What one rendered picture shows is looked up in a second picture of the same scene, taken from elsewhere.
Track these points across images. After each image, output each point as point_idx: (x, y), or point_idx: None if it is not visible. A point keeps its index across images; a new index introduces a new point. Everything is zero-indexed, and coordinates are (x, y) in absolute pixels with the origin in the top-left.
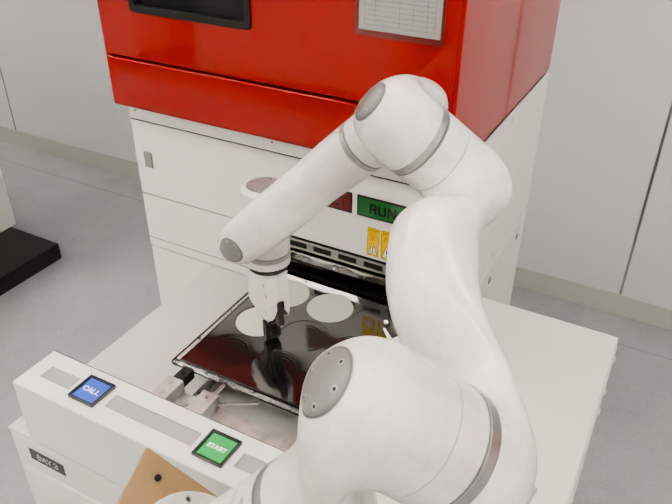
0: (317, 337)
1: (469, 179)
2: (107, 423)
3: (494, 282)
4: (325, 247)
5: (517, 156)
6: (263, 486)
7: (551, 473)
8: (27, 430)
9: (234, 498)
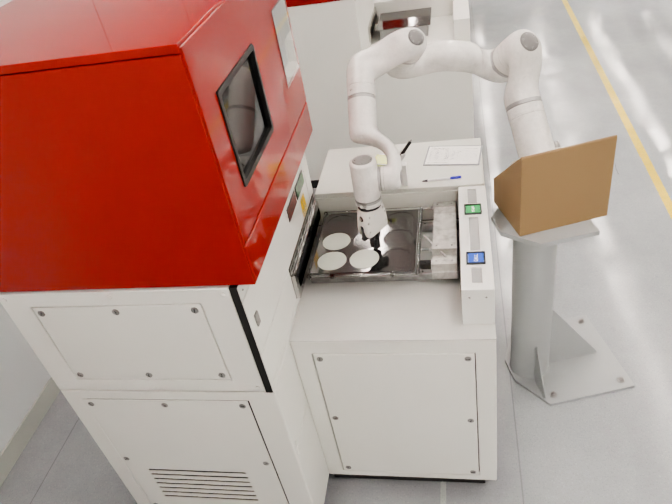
0: None
1: None
2: (488, 243)
3: None
4: (299, 238)
5: None
6: (532, 95)
7: (418, 146)
8: (491, 329)
9: (534, 110)
